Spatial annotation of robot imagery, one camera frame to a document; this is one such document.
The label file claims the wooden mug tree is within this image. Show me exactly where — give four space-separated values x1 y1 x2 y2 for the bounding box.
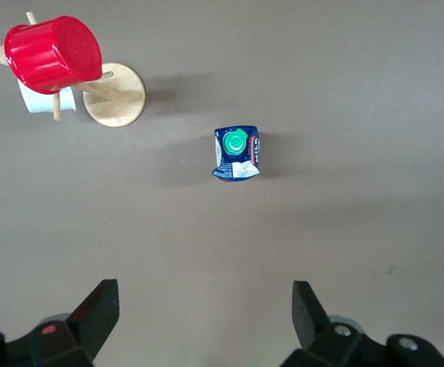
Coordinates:
0 11 147 128

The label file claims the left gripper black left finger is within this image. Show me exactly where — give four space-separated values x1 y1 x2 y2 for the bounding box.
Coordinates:
26 278 120 367

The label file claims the red plastic cup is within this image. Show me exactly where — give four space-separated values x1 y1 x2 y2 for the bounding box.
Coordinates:
3 15 103 96

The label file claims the small white cup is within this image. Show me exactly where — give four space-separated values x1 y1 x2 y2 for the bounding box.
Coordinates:
17 78 78 115

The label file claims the brown table cover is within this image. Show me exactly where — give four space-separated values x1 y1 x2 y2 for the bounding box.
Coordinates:
0 0 444 367

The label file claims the blue milk carton green cap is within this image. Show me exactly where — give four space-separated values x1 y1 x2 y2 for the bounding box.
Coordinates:
211 126 261 183

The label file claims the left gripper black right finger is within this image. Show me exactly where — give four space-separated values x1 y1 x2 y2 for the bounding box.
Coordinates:
280 281 364 367

